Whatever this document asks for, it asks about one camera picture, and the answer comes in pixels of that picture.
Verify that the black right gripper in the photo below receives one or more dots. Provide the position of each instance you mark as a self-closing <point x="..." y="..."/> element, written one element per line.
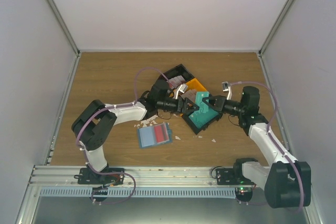
<point x="219" y="104"/>

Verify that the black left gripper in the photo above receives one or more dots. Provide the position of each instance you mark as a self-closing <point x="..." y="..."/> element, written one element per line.
<point x="183" y="109"/>

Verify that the green credit card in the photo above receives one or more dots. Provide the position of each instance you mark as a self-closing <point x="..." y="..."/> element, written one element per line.
<point x="202" y="102"/>

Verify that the blue leather card holder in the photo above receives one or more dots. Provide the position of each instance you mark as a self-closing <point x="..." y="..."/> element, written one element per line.
<point x="146" y="136"/>

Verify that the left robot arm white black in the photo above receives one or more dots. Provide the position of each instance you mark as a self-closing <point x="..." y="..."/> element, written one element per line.
<point x="94" y="124"/>

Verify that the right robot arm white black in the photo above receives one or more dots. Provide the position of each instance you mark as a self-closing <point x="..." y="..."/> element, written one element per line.
<point x="286" y="182"/>

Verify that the white card stack orange bin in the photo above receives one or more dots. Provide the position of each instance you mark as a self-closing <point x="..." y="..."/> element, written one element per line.
<point x="190" y="94"/>

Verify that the black bin with green cards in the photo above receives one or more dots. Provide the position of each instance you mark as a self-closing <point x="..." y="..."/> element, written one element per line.
<point x="194" y="128"/>

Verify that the red dot card stack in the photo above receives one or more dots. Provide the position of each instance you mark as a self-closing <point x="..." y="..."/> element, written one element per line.
<point x="176" y="81"/>

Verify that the black bin with red cards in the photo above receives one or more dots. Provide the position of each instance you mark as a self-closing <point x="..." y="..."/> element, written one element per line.
<point x="178" y="70"/>

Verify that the orange plastic bin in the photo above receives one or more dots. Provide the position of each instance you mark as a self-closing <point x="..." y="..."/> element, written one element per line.
<point x="193" y="84"/>

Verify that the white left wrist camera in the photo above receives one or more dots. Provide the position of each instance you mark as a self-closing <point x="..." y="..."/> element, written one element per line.
<point x="181" y="89"/>

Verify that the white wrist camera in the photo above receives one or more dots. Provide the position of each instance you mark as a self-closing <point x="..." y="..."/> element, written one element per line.
<point x="227" y="88"/>
<point x="181" y="89"/>

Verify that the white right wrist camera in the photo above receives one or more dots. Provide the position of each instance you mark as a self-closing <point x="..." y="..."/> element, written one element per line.
<point x="227" y="88"/>

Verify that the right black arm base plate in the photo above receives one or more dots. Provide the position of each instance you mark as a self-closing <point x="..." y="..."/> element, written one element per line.
<point x="229" y="176"/>

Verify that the grey slotted cable duct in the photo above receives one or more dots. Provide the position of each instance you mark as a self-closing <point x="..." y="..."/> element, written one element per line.
<point x="142" y="192"/>

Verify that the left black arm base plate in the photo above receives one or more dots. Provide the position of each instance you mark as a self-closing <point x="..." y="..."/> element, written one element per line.
<point x="87" y="177"/>

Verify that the aluminium front rail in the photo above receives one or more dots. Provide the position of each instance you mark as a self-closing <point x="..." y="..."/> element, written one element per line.
<point x="141" y="176"/>

